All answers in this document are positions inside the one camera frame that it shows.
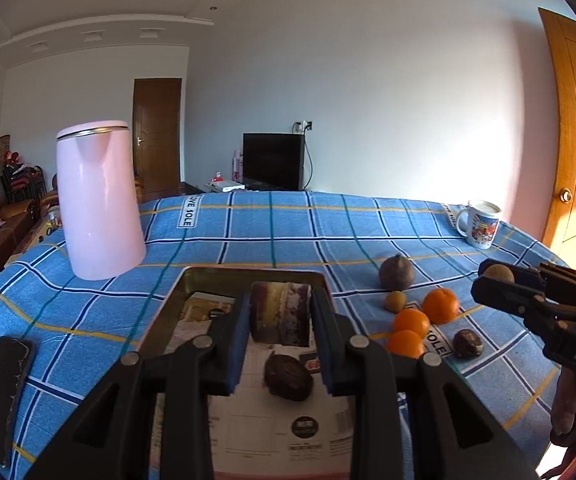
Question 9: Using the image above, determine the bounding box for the dark brown chestnut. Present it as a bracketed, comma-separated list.
[453, 330, 484, 359]

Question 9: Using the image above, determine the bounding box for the orange mandarin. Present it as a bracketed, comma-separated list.
[393, 308, 430, 339]
[386, 330, 426, 359]
[422, 287, 459, 325]

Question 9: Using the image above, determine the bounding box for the small yellow-green fruit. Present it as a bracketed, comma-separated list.
[384, 290, 407, 314]

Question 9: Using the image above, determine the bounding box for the purple round fruit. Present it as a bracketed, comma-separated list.
[378, 255, 415, 292]

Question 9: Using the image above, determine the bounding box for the dark brown room door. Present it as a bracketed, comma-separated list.
[133, 78, 183, 202]

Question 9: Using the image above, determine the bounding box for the white printed mug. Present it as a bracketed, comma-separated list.
[455, 202, 501, 250]

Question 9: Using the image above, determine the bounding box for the blue plaid tablecloth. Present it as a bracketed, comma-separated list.
[0, 190, 567, 480]

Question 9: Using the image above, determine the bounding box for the paper sheet in tin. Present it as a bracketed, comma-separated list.
[152, 291, 356, 476]

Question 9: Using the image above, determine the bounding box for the pink metal tin box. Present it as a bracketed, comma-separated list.
[137, 264, 400, 480]

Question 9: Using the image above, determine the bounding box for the pink electric kettle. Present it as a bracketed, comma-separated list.
[56, 120, 146, 281]

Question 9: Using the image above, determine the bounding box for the brown leather armchair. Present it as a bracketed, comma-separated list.
[39, 173, 145, 221]

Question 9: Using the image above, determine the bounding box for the white box on stand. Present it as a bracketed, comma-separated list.
[207, 180, 246, 193]

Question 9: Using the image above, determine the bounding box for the black television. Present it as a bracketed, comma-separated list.
[242, 133, 305, 191]

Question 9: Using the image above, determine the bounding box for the tv power cable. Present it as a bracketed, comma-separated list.
[291, 120, 315, 191]

